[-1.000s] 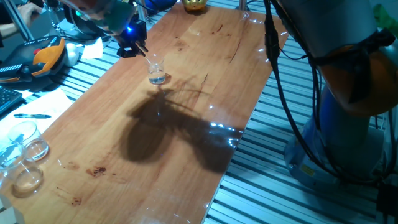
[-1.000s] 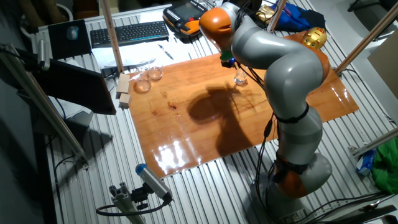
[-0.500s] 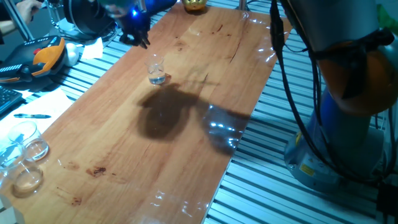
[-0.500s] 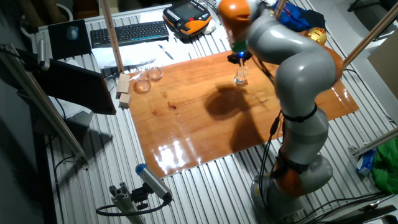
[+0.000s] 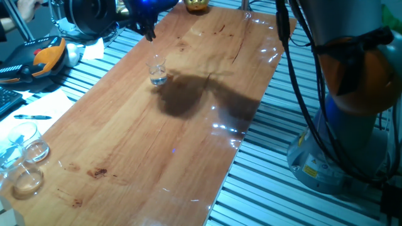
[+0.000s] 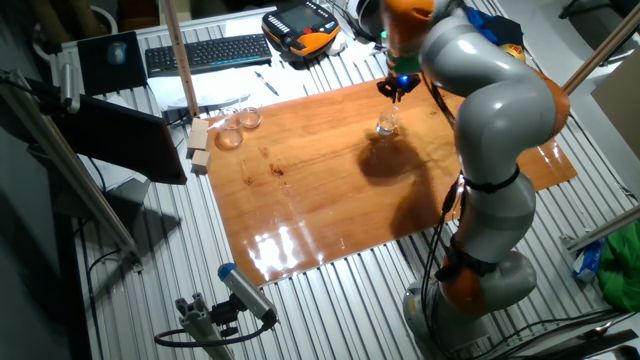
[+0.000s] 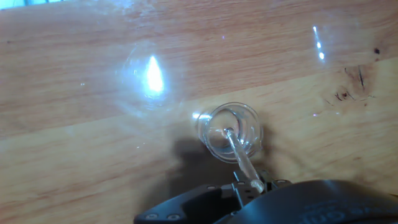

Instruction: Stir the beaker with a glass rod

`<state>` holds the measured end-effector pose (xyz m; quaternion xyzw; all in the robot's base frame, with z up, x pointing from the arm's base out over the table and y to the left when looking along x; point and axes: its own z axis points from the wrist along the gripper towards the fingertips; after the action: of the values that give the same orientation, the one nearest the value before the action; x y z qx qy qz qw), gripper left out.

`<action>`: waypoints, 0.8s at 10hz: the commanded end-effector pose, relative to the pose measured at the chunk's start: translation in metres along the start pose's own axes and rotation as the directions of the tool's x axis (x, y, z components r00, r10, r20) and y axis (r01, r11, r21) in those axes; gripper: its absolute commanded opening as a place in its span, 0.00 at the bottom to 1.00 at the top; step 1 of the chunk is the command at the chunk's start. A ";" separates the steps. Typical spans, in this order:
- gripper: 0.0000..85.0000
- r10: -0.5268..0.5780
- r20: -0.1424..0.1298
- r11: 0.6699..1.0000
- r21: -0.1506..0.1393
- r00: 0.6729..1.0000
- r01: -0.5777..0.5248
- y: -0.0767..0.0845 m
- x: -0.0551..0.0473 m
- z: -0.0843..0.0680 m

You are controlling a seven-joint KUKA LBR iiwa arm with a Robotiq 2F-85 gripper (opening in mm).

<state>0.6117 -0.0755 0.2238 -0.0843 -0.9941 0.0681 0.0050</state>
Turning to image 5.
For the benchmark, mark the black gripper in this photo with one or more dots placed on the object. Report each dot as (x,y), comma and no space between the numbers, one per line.
(144,12)

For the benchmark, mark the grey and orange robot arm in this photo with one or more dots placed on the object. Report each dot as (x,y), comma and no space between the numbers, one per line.
(345,25)

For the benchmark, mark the person forearm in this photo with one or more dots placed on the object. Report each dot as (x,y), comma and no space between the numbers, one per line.
(7,26)

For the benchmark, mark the glass beaker with water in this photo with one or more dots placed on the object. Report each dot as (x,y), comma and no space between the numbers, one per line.
(158,77)

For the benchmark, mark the empty glass beaker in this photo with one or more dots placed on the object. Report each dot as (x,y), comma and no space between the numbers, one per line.
(26,180)
(36,150)

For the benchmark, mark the person hand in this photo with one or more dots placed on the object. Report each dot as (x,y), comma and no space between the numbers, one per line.
(29,9)

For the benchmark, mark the gold foil bag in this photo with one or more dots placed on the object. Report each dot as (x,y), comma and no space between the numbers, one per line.
(122,8)

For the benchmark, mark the gold piggy bank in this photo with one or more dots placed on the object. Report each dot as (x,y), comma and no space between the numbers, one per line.
(196,4)

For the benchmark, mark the white tissue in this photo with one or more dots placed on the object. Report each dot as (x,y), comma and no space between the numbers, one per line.
(93,49)

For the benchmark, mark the black filament spool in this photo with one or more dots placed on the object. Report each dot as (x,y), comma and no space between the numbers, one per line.
(89,15)

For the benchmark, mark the white rounded plastic object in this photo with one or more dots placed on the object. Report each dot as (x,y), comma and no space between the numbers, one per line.
(73,55)

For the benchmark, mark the orange and black teach pendant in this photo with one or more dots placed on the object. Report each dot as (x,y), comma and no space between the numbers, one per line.
(47,58)

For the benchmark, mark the white paper sheets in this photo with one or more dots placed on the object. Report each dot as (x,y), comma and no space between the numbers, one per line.
(47,105)

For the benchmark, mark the grey metal tripod leg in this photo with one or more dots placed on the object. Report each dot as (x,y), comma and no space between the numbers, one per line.
(19,20)

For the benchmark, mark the glossy wooden board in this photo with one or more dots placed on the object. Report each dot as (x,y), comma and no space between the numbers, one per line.
(125,157)

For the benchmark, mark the black pen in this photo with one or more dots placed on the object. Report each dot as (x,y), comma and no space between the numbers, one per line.
(31,117)

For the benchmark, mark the black computer keyboard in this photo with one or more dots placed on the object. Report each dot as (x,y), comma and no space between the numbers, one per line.
(7,99)

